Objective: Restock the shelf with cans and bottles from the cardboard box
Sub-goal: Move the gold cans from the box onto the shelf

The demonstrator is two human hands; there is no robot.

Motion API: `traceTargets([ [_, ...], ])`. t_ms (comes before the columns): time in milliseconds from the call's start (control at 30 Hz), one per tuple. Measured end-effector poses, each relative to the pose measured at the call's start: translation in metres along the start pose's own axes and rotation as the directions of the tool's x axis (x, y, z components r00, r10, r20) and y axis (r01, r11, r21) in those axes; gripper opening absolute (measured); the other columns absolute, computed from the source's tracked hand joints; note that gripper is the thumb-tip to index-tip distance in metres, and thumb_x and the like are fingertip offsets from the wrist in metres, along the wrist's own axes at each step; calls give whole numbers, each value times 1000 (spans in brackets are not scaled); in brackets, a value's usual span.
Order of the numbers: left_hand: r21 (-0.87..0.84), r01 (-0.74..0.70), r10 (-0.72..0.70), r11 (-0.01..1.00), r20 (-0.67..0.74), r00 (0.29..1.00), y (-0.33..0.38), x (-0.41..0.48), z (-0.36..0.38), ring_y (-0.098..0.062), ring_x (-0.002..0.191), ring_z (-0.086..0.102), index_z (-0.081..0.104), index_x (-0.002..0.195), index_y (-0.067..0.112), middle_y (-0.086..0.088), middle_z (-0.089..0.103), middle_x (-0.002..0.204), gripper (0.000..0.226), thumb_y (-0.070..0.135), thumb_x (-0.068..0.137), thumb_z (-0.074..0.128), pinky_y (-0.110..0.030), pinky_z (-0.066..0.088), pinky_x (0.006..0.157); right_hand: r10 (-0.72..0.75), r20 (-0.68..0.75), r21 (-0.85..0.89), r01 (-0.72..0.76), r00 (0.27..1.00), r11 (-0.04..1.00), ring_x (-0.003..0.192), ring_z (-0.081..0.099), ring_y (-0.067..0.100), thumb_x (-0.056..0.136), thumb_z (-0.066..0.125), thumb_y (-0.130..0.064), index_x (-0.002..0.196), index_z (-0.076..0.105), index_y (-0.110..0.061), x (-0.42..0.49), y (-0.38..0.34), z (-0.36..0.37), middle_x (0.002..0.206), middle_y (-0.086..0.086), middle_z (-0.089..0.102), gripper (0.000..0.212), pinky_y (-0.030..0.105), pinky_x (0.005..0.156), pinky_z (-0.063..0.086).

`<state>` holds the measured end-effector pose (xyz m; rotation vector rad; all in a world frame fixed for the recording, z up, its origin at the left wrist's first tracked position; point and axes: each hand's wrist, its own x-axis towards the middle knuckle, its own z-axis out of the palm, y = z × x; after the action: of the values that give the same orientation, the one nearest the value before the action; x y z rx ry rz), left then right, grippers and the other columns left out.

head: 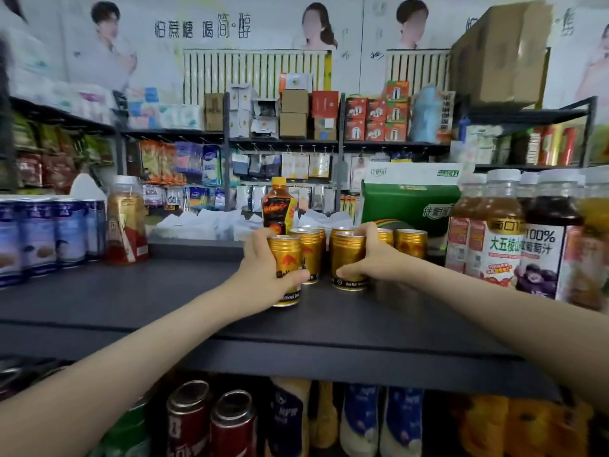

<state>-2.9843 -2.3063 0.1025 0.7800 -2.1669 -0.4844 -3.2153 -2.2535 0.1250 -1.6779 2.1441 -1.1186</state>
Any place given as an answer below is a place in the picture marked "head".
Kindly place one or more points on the person's right hand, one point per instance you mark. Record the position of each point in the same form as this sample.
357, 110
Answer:
388, 266

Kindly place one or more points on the person's left hand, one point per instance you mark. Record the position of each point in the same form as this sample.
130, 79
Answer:
254, 280

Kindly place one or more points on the person's right thumb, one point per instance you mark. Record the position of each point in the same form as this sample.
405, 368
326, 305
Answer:
354, 272

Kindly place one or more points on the person's left thumb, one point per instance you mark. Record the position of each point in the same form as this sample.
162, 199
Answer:
294, 279

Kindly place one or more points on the gold energy drink can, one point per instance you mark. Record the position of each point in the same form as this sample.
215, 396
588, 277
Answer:
284, 254
347, 252

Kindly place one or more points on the person's right forearm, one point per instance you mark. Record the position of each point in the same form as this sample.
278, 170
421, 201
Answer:
514, 323

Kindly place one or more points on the person's left forearm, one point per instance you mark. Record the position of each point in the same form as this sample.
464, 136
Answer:
119, 375

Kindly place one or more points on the dark drink bottle yellow cap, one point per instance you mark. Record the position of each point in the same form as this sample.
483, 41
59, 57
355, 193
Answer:
277, 209

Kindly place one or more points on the green and white carton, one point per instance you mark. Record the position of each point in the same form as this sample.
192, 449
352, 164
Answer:
409, 204

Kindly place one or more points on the pile of white paper bags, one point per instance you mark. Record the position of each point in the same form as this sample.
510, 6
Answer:
214, 226

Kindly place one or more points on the brown juice bottle red label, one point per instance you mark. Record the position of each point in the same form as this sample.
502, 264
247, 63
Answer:
457, 233

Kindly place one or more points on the dark grey display shelf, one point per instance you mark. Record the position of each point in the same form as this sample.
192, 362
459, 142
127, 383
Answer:
190, 318

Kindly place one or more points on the black metal shelving rack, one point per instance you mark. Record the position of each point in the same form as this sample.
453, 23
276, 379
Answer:
285, 143

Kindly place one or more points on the cream bottle dark blue label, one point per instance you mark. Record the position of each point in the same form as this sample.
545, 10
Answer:
288, 418

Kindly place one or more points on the white bottle blue label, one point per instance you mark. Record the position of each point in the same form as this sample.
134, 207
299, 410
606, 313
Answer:
359, 418
402, 421

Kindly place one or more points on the brown juice bottle white label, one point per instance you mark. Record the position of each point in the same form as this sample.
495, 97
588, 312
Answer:
499, 242

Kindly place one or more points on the row of hanging packets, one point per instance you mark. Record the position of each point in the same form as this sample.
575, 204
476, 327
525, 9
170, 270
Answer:
200, 164

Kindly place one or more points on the small brown cardboard box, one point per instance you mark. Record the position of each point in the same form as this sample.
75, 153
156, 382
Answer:
292, 125
295, 100

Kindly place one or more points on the stack of red boxes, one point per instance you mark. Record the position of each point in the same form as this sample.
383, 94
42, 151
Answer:
376, 118

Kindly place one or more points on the red metal can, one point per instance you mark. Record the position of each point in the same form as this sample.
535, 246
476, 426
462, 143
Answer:
233, 428
188, 423

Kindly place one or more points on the red flat gift box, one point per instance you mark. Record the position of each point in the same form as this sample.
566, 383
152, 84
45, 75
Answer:
325, 104

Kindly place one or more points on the stack of white boxes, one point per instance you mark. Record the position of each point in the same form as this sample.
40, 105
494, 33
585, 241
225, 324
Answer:
252, 114

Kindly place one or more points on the blue wrapped roll pack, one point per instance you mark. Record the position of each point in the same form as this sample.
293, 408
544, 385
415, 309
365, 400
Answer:
426, 114

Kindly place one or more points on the amber tea bottle white cap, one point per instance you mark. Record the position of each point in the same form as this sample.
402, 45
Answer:
126, 223

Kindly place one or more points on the tall brown cardboard box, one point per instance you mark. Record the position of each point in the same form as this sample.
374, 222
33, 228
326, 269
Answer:
214, 111

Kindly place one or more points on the dark grape juice bottle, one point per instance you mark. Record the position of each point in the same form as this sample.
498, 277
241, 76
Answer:
547, 252

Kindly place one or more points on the blue drink can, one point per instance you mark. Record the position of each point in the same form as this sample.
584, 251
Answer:
8, 242
70, 233
38, 237
96, 228

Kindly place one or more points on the green drink can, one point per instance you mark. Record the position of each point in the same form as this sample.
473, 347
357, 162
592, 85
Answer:
126, 433

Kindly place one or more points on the row of orange juice bottles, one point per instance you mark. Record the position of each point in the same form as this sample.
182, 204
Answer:
523, 428

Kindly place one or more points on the row of red yellow packets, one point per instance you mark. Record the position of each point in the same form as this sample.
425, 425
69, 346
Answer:
547, 146

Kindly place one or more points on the yellow juice bottle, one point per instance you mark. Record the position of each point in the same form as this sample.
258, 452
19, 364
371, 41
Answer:
590, 261

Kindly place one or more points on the large brown cardboard box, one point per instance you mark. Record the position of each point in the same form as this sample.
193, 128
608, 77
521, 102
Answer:
499, 57

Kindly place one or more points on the row of snack packets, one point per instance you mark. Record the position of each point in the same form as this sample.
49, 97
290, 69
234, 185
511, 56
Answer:
43, 152

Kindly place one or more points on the pile of tissue packs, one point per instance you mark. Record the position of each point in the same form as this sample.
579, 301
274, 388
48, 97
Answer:
57, 90

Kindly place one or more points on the white wall radiator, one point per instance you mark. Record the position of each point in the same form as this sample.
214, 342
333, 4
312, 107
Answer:
418, 68

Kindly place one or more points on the wall poster with people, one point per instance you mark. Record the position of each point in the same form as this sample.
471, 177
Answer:
200, 28

